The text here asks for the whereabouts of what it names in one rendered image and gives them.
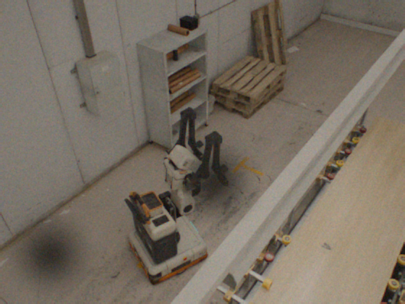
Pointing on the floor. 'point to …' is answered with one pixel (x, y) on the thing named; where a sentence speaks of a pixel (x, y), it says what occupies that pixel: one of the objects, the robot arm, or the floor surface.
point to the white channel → (281, 187)
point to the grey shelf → (163, 127)
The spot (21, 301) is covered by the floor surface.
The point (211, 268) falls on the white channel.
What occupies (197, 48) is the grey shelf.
